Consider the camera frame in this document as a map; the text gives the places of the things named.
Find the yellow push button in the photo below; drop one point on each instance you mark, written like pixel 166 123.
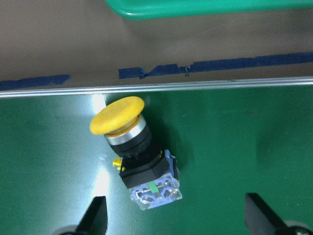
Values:
pixel 148 171

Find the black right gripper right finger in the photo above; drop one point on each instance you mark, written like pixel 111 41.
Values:
pixel 264 215

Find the green plastic tray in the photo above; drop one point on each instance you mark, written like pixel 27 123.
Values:
pixel 154 9

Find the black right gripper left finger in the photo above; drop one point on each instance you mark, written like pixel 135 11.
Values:
pixel 95 219

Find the green conveyor belt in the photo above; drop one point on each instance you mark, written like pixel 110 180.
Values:
pixel 229 139

